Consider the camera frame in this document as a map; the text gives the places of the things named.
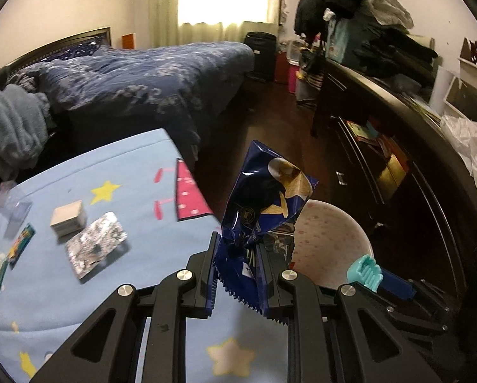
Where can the bed with dark blue duvet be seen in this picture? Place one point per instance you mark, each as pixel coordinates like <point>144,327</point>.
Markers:
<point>143,75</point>

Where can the white storage boxes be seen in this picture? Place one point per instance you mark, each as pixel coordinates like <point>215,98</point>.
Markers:
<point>469,87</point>

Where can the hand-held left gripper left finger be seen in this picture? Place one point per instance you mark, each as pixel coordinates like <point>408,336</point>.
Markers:
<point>204,275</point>

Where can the white plastic bag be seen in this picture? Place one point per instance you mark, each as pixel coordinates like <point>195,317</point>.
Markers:
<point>469,147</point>

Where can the silver blister pack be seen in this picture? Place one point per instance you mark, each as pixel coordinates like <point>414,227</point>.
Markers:
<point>95,245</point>

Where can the grey-blue fleece blanket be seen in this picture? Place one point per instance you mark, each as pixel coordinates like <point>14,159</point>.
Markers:
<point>17,127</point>

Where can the blue snack packet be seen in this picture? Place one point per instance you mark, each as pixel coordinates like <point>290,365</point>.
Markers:
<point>258,199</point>

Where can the clear plastic packaging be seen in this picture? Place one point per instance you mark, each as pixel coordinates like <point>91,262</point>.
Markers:
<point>13,207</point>

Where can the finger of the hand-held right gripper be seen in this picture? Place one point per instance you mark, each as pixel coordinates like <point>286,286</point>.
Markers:
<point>418,319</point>
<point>398,287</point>

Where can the coat rack with dark coats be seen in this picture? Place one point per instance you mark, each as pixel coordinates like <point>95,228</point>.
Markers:
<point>322,0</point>

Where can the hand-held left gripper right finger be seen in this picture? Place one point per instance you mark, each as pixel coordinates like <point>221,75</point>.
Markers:
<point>268,283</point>

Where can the red storage box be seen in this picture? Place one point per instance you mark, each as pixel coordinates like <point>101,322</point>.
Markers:
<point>282,68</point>

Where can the dark wooden dresser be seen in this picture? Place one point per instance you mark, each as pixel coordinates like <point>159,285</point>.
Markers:
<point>402,167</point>

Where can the small beige cardboard box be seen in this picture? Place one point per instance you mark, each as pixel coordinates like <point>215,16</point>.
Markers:
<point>68,218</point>

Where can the orange wooden box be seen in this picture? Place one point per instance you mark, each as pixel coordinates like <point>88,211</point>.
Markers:
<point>129,41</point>

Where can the clothes pile on dresser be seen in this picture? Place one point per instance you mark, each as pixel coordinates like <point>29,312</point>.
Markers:
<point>390,52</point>

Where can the teal ridged plastic holder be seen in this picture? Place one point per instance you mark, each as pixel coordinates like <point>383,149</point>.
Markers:
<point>362,271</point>

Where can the light blue printed tablecloth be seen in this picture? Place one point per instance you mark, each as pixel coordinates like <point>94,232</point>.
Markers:
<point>123,191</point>

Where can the green colourful wrapper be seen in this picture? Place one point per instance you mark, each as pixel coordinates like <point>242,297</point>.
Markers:
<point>21,243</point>

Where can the black suitcase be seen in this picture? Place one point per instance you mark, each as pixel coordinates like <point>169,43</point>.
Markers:
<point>261,56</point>

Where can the pale green curtain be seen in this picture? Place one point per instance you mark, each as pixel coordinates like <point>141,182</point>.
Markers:
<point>222,34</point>

